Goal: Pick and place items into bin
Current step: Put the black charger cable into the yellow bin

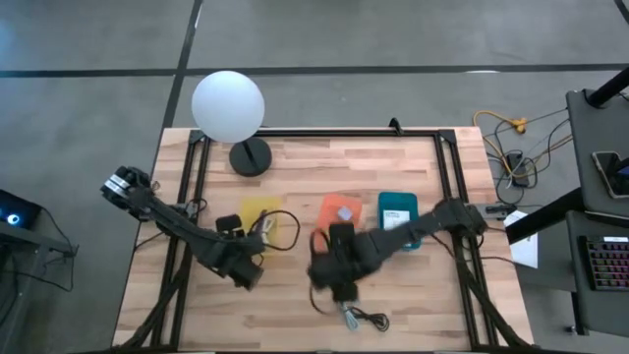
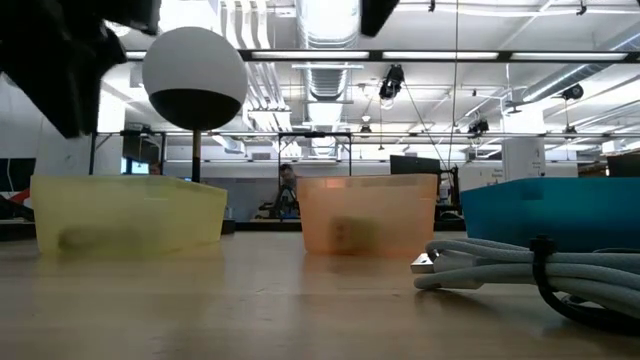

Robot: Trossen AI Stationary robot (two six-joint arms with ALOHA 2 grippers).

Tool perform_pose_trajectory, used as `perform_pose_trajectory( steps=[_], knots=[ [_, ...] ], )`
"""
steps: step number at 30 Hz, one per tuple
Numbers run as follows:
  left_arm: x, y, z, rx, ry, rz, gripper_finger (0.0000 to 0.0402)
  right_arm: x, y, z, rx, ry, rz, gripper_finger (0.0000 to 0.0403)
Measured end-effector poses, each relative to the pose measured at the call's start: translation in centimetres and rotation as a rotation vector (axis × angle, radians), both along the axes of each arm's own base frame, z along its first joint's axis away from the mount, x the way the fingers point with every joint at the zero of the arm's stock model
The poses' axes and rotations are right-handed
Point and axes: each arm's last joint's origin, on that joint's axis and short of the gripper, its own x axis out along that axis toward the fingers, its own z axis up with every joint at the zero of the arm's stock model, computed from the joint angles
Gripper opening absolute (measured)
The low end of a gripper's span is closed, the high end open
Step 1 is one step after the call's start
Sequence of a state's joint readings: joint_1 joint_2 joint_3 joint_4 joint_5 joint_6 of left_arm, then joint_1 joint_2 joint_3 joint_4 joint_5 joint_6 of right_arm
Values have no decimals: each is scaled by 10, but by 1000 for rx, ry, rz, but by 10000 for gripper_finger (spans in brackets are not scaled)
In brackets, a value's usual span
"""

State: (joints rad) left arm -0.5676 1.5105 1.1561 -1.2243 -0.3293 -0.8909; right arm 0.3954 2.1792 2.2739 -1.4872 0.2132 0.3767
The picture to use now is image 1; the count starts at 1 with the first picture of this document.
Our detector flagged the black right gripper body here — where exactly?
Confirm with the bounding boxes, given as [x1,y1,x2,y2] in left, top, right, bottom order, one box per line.
[308,235,383,290]

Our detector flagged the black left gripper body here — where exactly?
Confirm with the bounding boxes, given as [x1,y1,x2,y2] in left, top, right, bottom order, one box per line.
[223,228,267,259]

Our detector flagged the yellow flat bin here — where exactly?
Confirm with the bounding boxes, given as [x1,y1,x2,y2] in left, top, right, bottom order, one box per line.
[239,196,284,258]

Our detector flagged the orange flat bin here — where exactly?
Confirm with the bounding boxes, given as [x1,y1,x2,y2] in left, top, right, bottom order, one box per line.
[311,193,365,255]

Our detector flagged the teal bin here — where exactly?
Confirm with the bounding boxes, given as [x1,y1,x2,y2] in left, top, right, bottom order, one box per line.
[376,191,424,252]

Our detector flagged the white product box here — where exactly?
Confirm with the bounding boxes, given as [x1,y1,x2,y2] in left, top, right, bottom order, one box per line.
[381,209,412,233]

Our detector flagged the white globe lamp black stand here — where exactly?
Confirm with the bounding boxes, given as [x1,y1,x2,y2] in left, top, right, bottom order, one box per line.
[191,70,273,178]

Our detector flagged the white paper sheet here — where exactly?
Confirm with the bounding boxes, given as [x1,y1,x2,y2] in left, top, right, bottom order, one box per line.
[503,209,540,269]

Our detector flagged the black power adapter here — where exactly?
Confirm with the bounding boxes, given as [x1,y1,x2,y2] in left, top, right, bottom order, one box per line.
[505,150,532,189]

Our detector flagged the black equipment cart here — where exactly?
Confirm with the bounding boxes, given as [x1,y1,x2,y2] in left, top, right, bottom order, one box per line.
[0,220,79,354]

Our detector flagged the grey keyboard shelf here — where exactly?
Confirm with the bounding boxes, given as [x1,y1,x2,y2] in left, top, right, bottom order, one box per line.
[564,208,629,338]

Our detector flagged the computer with blue light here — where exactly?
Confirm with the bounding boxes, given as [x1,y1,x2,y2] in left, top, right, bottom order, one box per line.
[0,189,43,232]

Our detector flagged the backlit keyboard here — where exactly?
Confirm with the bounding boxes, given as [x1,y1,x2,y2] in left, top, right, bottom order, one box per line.
[579,234,629,292]

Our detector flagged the grey side desk top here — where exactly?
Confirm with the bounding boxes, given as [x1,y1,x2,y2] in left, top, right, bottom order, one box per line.
[564,88,629,228]

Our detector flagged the smartphone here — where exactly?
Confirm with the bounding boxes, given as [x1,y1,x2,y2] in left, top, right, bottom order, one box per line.
[591,150,629,201]

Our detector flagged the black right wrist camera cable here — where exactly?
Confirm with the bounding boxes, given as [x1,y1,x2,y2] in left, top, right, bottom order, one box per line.
[308,228,329,317]

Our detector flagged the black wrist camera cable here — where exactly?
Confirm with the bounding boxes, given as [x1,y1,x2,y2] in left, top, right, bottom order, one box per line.
[308,228,329,317]
[249,209,302,253]

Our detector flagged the black left wrist camera cable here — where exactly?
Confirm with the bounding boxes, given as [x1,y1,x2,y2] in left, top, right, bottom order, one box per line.
[249,209,302,253]

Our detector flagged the thin black coiled cable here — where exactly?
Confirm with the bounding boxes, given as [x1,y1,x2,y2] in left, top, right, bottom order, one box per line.
[351,305,392,333]

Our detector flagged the black aluminium table frame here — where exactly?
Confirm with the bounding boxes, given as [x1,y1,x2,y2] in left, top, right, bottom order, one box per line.
[115,128,527,354]

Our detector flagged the black floor cables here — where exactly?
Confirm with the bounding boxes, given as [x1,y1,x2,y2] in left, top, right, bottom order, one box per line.
[484,105,574,208]

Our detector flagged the yellow floor cable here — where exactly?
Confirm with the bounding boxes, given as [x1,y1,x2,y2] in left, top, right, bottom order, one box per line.
[472,109,574,181]

